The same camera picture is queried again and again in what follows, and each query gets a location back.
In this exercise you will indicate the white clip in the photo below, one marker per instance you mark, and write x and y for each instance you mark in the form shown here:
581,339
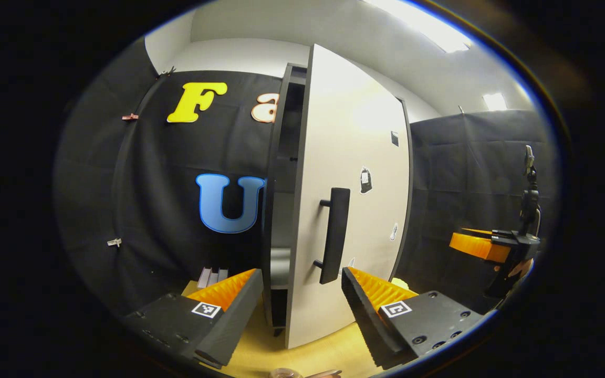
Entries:
114,242

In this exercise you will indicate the book with orange spine band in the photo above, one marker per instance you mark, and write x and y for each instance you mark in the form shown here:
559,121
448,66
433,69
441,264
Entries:
213,275

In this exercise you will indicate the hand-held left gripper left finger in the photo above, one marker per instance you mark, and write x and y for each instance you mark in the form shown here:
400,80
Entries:
234,325

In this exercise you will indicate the grey cabinet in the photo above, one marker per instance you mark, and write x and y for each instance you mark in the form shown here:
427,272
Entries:
281,157

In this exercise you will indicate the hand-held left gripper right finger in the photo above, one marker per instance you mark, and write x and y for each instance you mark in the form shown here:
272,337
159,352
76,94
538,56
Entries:
363,320

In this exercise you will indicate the red clip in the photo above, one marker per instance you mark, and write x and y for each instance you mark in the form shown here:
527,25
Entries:
129,116

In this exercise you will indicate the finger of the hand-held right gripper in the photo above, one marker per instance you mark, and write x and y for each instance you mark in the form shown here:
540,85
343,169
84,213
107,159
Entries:
499,233
478,247

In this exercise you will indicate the white spine book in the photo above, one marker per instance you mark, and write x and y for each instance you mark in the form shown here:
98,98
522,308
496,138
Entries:
204,277

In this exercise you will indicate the small ceiling light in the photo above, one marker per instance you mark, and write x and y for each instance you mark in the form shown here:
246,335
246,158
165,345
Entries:
494,101

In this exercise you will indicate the beige cabinet door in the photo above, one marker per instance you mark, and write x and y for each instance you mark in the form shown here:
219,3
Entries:
355,157

